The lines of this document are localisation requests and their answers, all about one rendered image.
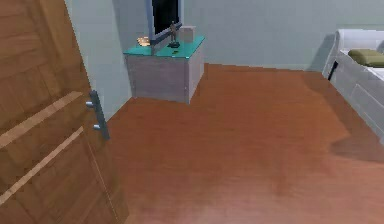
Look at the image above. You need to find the grey cabinet with teal top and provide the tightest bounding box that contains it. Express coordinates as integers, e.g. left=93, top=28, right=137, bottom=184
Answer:
left=123, top=34, right=206, bottom=105

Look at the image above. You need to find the pale grey box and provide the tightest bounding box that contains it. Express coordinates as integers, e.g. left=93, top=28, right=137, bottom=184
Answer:
left=179, top=25, right=197, bottom=44

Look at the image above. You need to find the dark bronze figurine statue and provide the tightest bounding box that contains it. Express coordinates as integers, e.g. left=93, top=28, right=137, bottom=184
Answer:
left=167, top=20, right=181, bottom=49

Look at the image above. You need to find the small orange tan object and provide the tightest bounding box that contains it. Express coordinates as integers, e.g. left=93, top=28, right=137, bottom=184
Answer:
left=136, top=36, right=152, bottom=47

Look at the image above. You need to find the black television set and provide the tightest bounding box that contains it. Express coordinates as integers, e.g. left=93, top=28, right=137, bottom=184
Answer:
left=145, top=0, right=185, bottom=44

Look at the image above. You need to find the brown wooden room door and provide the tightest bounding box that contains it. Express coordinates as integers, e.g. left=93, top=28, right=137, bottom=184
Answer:
left=0, top=0, right=130, bottom=224

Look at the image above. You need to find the white sofa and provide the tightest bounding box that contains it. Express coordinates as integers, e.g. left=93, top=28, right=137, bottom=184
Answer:
left=321, top=28, right=384, bottom=146

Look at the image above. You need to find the olive green cushion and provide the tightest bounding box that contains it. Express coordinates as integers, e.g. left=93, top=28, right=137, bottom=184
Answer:
left=347, top=48, right=384, bottom=68

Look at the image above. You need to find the grey door handle bar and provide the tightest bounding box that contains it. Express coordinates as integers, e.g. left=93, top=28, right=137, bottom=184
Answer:
left=85, top=89, right=111, bottom=141

